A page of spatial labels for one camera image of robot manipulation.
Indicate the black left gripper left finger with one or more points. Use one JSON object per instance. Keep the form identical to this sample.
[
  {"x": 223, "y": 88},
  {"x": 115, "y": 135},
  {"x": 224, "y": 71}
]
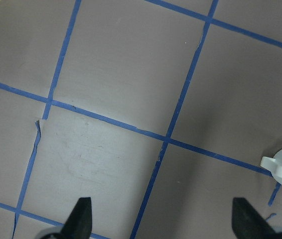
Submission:
[{"x": 79, "y": 223}]

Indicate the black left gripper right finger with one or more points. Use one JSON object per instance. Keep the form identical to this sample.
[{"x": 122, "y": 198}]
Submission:
[{"x": 247, "y": 223}]

